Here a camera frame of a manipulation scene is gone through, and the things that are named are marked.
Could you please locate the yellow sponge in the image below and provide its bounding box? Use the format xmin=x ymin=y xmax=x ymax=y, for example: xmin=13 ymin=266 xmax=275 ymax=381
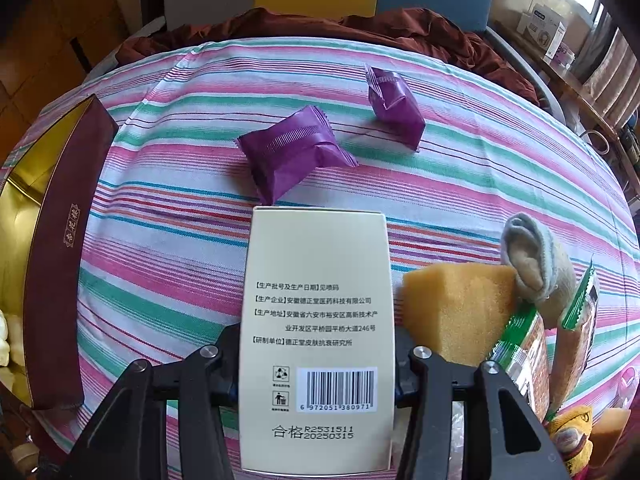
xmin=402 ymin=263 xmax=521 ymax=369

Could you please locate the yellow snack packet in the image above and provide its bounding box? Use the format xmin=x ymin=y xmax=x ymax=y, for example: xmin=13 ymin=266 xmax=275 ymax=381
xmin=544 ymin=404 xmax=597 ymax=480

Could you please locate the cream cardboard box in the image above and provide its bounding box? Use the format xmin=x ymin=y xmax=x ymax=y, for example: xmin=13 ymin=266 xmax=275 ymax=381
xmin=239 ymin=205 xmax=397 ymax=474

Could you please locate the wooden wardrobe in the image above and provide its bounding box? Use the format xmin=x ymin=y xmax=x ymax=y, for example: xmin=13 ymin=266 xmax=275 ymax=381
xmin=0 ymin=0 xmax=167 ymax=172

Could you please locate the patterned curtain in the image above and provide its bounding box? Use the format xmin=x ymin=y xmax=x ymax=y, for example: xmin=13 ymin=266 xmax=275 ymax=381
xmin=579 ymin=9 xmax=640 ymax=132

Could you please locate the pale snack packet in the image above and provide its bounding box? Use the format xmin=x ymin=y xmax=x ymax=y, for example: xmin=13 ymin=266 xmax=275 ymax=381
xmin=0 ymin=309 xmax=27 ymax=372

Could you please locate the yellow foam block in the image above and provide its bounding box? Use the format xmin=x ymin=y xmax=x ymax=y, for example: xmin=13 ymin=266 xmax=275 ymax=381
xmin=590 ymin=406 xmax=635 ymax=454

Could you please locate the purple snack packet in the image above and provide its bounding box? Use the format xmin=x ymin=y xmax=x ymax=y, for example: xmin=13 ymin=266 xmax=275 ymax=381
xmin=364 ymin=64 xmax=427 ymax=152
xmin=234 ymin=104 xmax=359 ymax=206

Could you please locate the white cable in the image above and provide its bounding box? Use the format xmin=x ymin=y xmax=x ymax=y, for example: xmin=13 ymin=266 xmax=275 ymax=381
xmin=584 ymin=129 xmax=612 ymax=155

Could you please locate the orange snack packet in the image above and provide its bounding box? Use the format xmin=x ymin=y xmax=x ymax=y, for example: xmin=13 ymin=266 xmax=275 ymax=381
xmin=501 ymin=212 xmax=577 ymax=329

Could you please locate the gold gift box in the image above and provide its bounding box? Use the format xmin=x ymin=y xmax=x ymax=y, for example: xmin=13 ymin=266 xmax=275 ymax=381
xmin=0 ymin=93 xmax=120 ymax=411

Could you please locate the white cardboard box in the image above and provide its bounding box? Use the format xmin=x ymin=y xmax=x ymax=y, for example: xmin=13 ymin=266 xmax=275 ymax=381
xmin=517 ymin=2 xmax=569 ymax=59

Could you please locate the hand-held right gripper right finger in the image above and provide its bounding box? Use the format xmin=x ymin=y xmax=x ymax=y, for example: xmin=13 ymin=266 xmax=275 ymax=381
xmin=394 ymin=328 xmax=571 ymax=480

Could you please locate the maroon blanket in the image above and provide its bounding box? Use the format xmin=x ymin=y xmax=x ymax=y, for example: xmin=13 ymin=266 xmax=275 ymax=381
xmin=113 ymin=6 xmax=544 ymax=109

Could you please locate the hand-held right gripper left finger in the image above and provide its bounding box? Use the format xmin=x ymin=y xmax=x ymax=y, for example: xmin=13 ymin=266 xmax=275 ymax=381
xmin=60 ymin=324 xmax=242 ymax=480

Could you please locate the wooden desk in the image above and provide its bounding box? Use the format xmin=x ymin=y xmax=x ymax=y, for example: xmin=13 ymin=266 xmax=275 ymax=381
xmin=489 ymin=19 xmax=640 ymax=188

